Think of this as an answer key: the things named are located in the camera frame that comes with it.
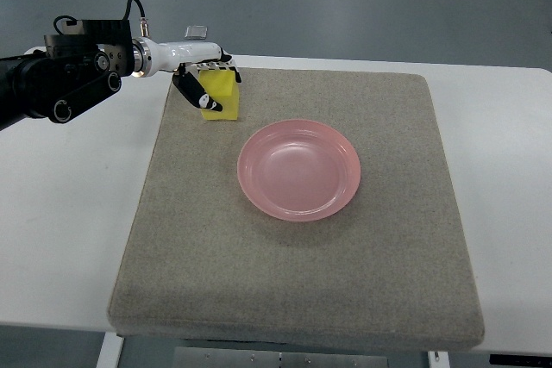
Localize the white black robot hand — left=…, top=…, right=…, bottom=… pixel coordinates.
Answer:
left=133, top=37, right=242, bottom=112

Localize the yellow foam block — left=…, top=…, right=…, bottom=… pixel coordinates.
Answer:
left=199, top=70, right=240, bottom=121

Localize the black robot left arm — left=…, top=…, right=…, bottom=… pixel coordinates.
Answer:
left=1, top=0, right=148, bottom=129

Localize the upper floor socket plate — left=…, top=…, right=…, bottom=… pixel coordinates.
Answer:
left=185, top=25, right=208, bottom=40

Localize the pink plate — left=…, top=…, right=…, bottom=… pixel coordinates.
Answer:
left=236, top=119, right=361, bottom=222

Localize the grey metal table base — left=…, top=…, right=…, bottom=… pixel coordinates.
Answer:
left=172, top=347, right=389, bottom=368

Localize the white left table leg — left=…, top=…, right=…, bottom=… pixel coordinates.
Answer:
left=96, top=333, right=124, bottom=368

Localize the white table leg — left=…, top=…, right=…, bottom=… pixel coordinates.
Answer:
left=428, top=351, right=451, bottom=368
left=96, top=333, right=124, bottom=368

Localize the beige fabric mat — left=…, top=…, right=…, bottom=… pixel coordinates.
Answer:
left=107, top=69, right=485, bottom=351

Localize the white right table leg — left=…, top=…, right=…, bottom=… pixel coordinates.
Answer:
left=428, top=351, right=451, bottom=368

